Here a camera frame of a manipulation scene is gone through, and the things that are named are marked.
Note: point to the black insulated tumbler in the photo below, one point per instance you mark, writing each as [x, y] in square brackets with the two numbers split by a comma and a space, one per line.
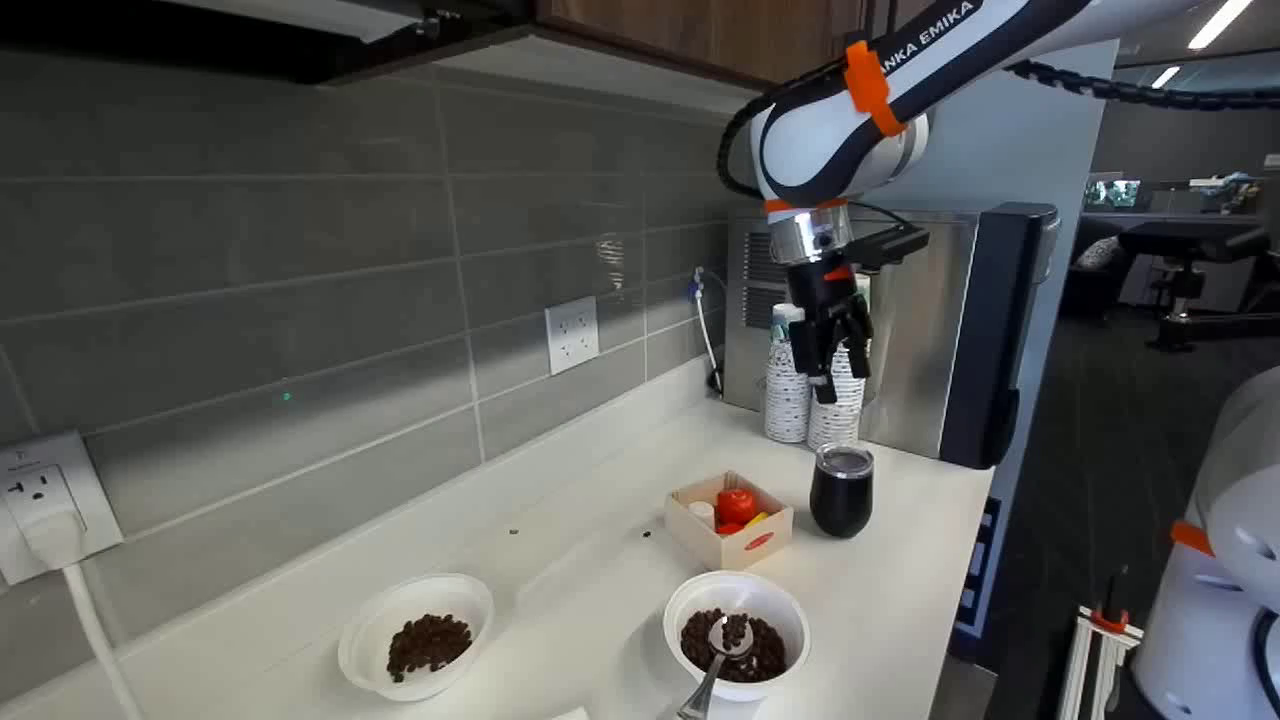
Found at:
[840, 502]

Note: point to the dark beans pile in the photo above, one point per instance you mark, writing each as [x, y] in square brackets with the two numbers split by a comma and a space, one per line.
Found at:
[425, 646]

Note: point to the white bowl without spoon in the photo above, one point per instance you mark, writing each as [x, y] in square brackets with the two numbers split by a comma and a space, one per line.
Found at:
[375, 642]

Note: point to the long ceiling light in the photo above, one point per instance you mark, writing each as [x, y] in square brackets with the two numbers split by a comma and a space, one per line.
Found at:
[1220, 20]

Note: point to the small wooden box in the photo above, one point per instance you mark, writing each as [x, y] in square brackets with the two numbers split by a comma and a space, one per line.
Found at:
[754, 540]

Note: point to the metal spoon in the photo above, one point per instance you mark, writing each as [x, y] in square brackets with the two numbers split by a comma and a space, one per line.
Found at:
[704, 681]

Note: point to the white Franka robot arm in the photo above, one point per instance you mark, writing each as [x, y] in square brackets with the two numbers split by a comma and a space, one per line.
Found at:
[824, 134]

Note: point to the red toy tomato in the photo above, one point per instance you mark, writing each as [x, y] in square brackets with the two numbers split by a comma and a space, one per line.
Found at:
[738, 510]

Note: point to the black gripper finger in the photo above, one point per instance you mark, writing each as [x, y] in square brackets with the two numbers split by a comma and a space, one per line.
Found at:
[813, 366]
[857, 350]

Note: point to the white bottle near wall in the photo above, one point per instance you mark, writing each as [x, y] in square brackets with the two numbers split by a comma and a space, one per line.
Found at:
[784, 392]

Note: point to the short ceiling light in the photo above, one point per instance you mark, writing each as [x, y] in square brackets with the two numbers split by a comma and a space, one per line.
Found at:
[1164, 77]

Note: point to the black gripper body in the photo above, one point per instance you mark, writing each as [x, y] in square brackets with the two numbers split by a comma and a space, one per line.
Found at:
[822, 299]

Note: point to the white four-socket outlet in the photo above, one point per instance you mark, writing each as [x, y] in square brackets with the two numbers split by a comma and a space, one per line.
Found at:
[574, 332]

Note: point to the white outlet with plug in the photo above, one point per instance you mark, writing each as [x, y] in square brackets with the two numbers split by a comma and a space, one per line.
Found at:
[81, 483]

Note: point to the patterned paper cup stack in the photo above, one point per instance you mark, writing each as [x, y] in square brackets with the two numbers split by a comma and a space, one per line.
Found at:
[840, 422]

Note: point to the dark beans under spoon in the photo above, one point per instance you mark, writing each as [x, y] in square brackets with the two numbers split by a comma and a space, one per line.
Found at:
[766, 654]

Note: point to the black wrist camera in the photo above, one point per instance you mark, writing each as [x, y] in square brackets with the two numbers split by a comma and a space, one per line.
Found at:
[891, 247]

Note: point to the blue sign panel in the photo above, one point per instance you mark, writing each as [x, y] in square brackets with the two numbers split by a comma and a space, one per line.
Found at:
[978, 573]

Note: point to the white bowl with spoon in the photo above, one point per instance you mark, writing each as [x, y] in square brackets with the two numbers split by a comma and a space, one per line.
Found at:
[784, 612]

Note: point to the wooden upper cabinet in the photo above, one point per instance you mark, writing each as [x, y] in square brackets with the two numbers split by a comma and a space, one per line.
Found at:
[692, 33]

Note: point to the white rods with red clip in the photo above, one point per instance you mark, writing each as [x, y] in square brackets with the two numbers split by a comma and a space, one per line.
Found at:
[1107, 654]

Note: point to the dark background desk equipment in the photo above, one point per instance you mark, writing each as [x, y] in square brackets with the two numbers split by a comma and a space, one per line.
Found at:
[1184, 255]

